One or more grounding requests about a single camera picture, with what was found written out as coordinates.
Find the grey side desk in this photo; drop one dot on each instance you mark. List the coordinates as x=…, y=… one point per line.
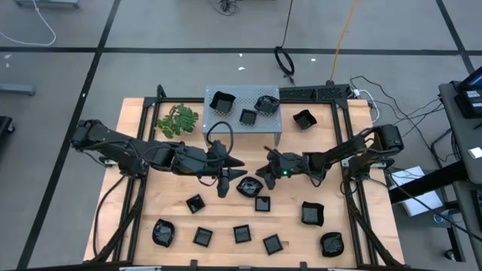
x=463, y=139

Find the grey perforated metal shelf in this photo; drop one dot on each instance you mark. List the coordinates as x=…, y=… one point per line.
x=269, y=122

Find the grey furniture foot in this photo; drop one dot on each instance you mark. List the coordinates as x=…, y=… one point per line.
x=17, y=89

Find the black desk crossbar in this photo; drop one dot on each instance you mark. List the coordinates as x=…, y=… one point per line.
x=425, y=184

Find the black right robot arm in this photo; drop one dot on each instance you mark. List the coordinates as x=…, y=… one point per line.
x=339, y=154

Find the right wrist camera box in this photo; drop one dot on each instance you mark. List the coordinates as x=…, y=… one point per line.
x=285, y=170

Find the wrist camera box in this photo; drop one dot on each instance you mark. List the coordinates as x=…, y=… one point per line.
x=285, y=170
x=217, y=150

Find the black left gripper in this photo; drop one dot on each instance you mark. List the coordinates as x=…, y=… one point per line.
x=192, y=162

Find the black caster wheel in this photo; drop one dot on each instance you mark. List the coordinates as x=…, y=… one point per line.
x=450, y=255

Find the grey furniture base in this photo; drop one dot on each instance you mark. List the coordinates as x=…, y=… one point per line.
x=47, y=3

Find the black perforated metal panel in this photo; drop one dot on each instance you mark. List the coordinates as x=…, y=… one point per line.
x=312, y=93

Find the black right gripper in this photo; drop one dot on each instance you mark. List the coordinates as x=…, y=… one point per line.
x=299, y=165

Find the green plant in white pot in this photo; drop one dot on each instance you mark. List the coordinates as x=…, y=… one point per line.
x=182, y=119

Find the black chair base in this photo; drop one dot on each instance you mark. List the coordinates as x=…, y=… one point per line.
x=4, y=126

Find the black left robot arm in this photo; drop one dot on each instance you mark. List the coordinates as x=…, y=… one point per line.
x=113, y=145

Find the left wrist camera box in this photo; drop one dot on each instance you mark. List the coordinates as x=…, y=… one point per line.
x=217, y=150

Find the black laptop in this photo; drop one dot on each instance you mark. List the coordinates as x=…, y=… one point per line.
x=468, y=99

